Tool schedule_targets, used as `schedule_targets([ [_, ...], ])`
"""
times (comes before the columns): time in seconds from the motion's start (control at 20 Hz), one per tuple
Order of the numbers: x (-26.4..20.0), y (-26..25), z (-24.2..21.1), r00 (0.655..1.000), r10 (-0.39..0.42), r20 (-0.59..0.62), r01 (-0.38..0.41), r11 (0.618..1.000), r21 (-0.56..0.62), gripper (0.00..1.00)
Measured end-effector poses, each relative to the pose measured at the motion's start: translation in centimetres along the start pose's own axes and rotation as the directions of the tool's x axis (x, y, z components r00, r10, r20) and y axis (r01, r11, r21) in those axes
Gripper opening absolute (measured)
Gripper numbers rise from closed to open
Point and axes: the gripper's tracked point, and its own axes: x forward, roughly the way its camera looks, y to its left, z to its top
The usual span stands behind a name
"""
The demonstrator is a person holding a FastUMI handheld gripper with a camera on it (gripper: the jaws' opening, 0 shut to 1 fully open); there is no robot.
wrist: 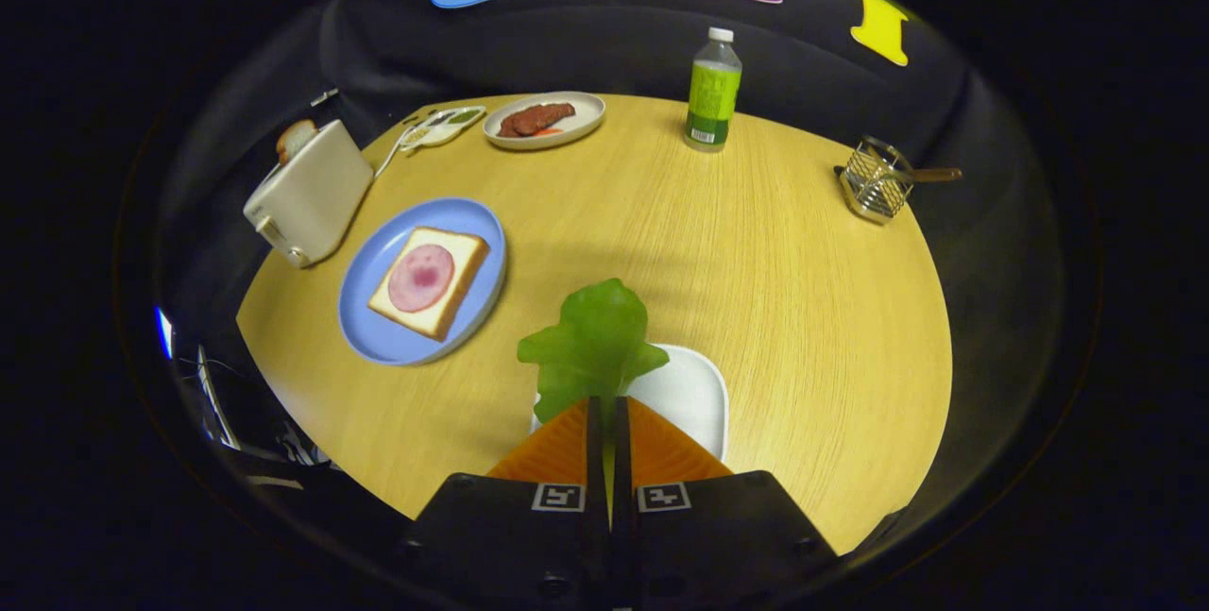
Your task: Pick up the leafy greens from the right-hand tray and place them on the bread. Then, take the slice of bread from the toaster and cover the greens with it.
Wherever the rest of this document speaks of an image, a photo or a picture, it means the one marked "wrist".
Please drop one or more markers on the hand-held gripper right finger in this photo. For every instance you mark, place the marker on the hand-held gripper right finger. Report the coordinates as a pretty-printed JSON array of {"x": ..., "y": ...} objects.
[{"x": 621, "y": 460}]

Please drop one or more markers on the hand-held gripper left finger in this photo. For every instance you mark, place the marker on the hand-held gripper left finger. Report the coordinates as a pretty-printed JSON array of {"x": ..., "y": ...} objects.
[{"x": 595, "y": 460}]

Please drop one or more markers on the green lettuce leaf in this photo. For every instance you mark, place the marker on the green lettuce leaf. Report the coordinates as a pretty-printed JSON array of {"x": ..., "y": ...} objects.
[{"x": 595, "y": 337}]

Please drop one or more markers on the round-topped white bread slice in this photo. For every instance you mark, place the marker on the round-topped white bread slice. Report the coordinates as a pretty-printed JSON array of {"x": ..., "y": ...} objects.
[{"x": 295, "y": 137}]

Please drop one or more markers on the white square plate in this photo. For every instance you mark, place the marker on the white square plate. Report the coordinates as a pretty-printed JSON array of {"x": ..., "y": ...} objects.
[{"x": 689, "y": 394}]

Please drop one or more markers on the square bread slice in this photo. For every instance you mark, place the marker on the square bread slice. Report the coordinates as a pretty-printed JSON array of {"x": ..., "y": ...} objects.
[{"x": 463, "y": 257}]

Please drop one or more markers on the pink ham slice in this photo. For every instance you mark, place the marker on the pink ham slice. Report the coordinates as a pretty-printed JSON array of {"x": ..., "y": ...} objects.
[{"x": 420, "y": 278}]

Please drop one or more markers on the blue round plate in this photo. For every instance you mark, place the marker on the blue round plate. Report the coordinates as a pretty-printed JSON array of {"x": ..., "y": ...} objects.
[{"x": 378, "y": 328}]

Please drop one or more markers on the brown meat slice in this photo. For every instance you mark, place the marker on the brown meat slice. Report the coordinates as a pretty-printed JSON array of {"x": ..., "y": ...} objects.
[
  {"x": 508, "y": 129},
  {"x": 548, "y": 114}
]

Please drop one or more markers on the cream oval plate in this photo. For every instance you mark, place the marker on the cream oval plate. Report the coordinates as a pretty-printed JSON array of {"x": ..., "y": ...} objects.
[{"x": 581, "y": 115}]

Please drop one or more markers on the white divided condiment tray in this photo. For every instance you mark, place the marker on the white divided condiment tray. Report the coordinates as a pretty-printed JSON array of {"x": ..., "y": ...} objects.
[{"x": 444, "y": 125}]

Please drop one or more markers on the green label water bottle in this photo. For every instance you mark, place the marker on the green label water bottle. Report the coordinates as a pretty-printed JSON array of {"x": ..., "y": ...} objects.
[{"x": 713, "y": 101}]

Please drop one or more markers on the cream white toaster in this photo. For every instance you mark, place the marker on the cream white toaster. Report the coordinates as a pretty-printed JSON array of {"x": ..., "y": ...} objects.
[{"x": 312, "y": 195}]

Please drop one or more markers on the small grey clip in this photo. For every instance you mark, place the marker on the small grey clip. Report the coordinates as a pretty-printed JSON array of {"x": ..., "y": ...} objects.
[{"x": 324, "y": 97}]

